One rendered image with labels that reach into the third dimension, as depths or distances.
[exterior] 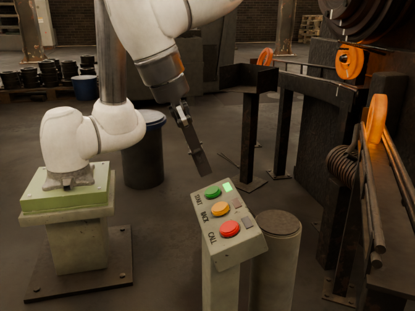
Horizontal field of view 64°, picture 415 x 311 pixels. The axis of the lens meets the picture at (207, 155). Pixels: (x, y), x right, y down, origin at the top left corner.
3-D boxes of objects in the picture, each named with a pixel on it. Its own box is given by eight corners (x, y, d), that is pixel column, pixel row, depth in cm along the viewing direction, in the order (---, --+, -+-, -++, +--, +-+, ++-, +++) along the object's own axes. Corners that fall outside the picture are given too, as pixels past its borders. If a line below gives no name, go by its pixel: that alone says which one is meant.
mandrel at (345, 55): (381, 53, 140) (378, 63, 142) (374, 50, 143) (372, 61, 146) (344, 54, 136) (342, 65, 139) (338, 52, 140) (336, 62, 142)
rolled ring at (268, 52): (270, 57, 227) (274, 58, 228) (267, 42, 239) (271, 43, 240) (257, 77, 241) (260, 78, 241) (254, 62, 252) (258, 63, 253)
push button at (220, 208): (227, 204, 76) (225, 198, 75) (232, 213, 73) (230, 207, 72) (211, 211, 76) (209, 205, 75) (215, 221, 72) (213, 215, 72)
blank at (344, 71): (339, 50, 149) (332, 50, 148) (361, 34, 134) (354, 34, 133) (344, 84, 148) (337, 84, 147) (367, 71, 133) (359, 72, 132)
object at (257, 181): (236, 170, 229) (241, 62, 200) (269, 182, 212) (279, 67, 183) (217, 180, 215) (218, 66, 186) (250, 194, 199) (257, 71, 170)
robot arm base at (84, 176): (39, 197, 116) (36, 182, 114) (47, 171, 136) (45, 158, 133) (94, 189, 121) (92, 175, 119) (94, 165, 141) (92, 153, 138)
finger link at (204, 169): (201, 145, 75) (202, 147, 74) (212, 171, 78) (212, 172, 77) (189, 151, 75) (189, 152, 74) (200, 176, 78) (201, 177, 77)
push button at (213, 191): (219, 188, 83) (217, 182, 82) (223, 196, 79) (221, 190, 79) (204, 195, 83) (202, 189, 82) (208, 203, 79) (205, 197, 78)
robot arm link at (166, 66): (173, 41, 69) (183, 68, 72) (133, 58, 69) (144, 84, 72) (178, 45, 61) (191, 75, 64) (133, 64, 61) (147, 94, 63)
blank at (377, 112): (373, 151, 106) (362, 149, 107) (380, 105, 109) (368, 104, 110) (383, 137, 91) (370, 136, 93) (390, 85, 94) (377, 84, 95)
